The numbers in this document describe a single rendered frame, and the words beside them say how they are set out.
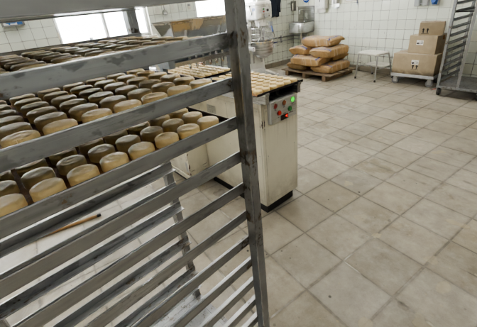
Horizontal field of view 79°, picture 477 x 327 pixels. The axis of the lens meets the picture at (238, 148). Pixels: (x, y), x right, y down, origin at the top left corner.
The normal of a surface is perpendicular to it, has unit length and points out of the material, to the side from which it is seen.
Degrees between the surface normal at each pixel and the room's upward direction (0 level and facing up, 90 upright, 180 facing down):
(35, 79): 90
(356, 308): 0
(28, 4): 90
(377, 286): 0
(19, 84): 90
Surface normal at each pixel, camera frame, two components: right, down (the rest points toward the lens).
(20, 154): 0.70, 0.25
